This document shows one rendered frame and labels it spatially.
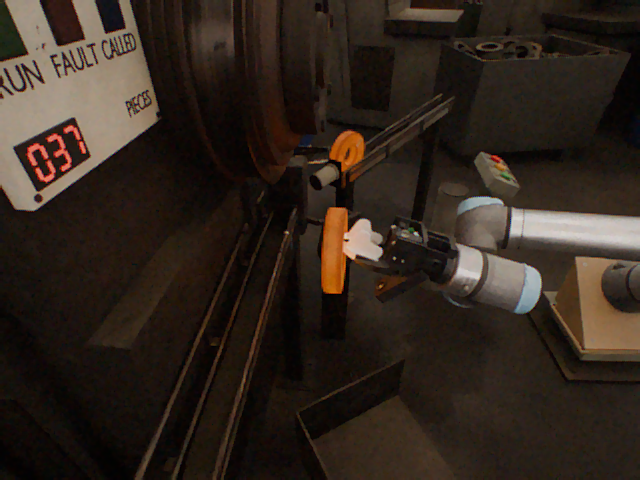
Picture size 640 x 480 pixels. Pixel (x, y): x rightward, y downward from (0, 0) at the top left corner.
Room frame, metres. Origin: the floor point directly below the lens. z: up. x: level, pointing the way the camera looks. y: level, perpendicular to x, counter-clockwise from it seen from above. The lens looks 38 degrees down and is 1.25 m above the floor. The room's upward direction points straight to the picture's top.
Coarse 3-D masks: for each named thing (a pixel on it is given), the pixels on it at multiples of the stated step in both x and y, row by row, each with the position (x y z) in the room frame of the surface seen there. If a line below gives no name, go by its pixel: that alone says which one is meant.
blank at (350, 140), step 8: (344, 136) 1.21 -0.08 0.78; (352, 136) 1.22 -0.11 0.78; (360, 136) 1.25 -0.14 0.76; (336, 144) 1.19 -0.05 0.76; (344, 144) 1.19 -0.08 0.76; (352, 144) 1.22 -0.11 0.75; (360, 144) 1.26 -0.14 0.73; (336, 152) 1.17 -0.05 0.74; (344, 152) 1.19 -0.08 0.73; (352, 152) 1.26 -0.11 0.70; (360, 152) 1.26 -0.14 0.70; (344, 160) 1.19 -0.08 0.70; (352, 160) 1.24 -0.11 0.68; (344, 168) 1.20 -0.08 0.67
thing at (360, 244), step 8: (360, 232) 0.51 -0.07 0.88; (352, 240) 0.52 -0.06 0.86; (360, 240) 0.51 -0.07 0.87; (368, 240) 0.51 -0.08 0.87; (344, 248) 0.51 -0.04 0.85; (352, 248) 0.51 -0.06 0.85; (360, 248) 0.51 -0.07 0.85; (368, 248) 0.51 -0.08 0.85; (376, 248) 0.51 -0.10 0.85; (352, 256) 0.51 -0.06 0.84; (368, 256) 0.50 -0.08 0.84; (376, 256) 0.51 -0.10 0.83
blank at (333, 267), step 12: (336, 216) 0.53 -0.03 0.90; (324, 228) 0.51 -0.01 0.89; (336, 228) 0.51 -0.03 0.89; (324, 240) 0.49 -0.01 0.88; (336, 240) 0.49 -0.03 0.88; (324, 252) 0.48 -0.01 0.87; (336, 252) 0.47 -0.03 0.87; (324, 264) 0.47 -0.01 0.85; (336, 264) 0.47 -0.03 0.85; (324, 276) 0.46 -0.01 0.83; (336, 276) 0.46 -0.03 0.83; (324, 288) 0.47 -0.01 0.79; (336, 288) 0.46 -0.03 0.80
